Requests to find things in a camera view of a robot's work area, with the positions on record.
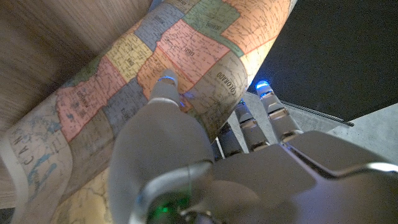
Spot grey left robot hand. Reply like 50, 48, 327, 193
107, 68, 398, 224

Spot colourful paper map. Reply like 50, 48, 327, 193
0, 0, 298, 224

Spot black backdrop curtain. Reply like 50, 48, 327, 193
247, 0, 398, 122

